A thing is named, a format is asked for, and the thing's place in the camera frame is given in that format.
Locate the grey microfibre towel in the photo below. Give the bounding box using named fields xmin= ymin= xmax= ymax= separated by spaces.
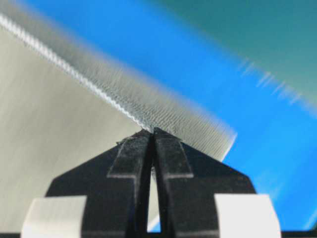
xmin=0 ymin=0 xmax=236 ymax=233

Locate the blue table cloth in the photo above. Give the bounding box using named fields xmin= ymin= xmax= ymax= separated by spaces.
xmin=24 ymin=0 xmax=317 ymax=233

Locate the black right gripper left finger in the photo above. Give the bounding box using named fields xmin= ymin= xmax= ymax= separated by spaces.
xmin=21 ymin=129 xmax=152 ymax=238

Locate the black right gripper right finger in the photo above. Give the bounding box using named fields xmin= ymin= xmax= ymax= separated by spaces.
xmin=152 ymin=126 xmax=282 ymax=238

